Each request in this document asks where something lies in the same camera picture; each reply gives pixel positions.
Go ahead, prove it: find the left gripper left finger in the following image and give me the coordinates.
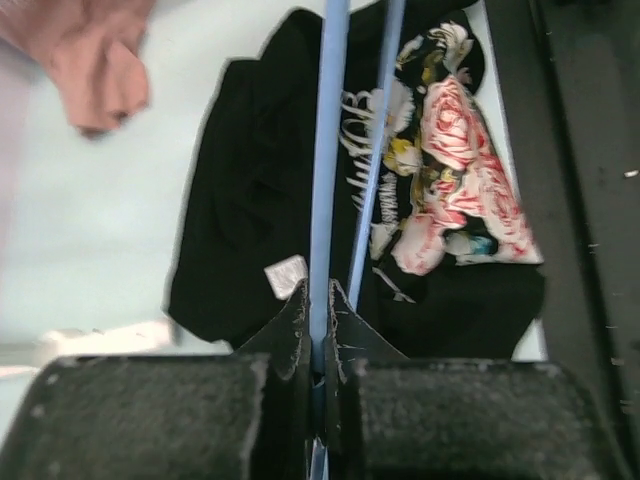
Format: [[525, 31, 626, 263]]
[[9, 283, 311, 480]]

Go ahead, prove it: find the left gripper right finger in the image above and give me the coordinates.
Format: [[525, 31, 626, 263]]
[[325, 282, 630, 479]]

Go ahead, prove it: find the black t-shirt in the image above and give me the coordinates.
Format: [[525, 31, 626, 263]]
[[168, 1, 545, 358]]

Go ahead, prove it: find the blue wire hanger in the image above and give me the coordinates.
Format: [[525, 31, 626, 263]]
[[307, 0, 407, 480]]

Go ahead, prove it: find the pink mario t-shirt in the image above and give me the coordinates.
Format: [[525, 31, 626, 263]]
[[1, 0, 155, 135]]

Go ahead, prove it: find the clothes rack metal frame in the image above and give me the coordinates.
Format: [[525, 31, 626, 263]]
[[0, 319, 181, 381]]

